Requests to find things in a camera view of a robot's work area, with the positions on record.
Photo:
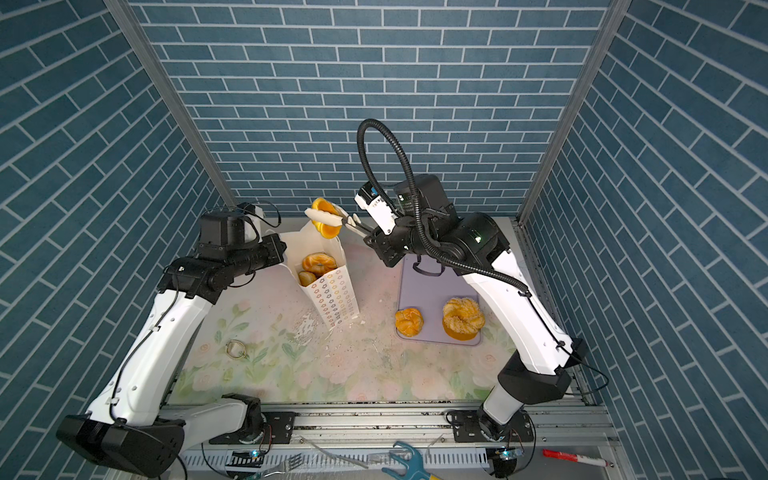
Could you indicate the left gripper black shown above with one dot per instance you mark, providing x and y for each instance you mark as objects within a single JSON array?
[{"x": 275, "y": 254}]

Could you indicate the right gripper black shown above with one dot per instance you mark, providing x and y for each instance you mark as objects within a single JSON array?
[{"x": 381, "y": 242}]

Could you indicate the small croissant bread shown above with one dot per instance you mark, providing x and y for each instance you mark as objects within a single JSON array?
[{"x": 306, "y": 278}]

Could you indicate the ring donut bread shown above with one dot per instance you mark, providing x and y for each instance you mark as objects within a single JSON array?
[{"x": 319, "y": 264}]

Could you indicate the small smooth oval bread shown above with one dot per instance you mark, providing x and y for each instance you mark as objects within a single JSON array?
[{"x": 325, "y": 218}]

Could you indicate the round ridged bun bread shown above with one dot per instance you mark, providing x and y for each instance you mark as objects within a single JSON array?
[{"x": 409, "y": 322}]

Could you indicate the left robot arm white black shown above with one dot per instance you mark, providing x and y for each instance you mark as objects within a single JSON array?
[{"x": 123, "y": 427}]

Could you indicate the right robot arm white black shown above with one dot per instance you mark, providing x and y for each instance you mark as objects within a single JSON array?
[{"x": 476, "y": 249}]

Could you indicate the lavender plastic tray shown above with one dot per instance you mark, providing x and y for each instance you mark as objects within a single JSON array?
[{"x": 429, "y": 294}]

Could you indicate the metal fork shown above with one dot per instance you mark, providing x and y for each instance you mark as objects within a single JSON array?
[{"x": 286, "y": 466}]

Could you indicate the teal plastic clamp tool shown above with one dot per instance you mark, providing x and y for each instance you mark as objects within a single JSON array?
[{"x": 412, "y": 461}]

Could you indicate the red white marker pen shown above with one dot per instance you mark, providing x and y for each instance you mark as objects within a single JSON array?
[{"x": 577, "y": 458}]

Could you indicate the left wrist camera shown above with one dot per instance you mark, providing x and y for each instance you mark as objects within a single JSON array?
[{"x": 225, "y": 232}]

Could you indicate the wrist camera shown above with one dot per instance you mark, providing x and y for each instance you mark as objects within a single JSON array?
[
  {"x": 436, "y": 209},
  {"x": 225, "y": 232}
]

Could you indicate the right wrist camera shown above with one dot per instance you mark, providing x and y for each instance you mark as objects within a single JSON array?
[{"x": 436, "y": 209}]

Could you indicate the large twisted ring bread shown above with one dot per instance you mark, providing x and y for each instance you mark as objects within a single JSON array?
[{"x": 462, "y": 319}]

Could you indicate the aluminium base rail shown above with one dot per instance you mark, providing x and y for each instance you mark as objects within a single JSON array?
[{"x": 444, "y": 424}]

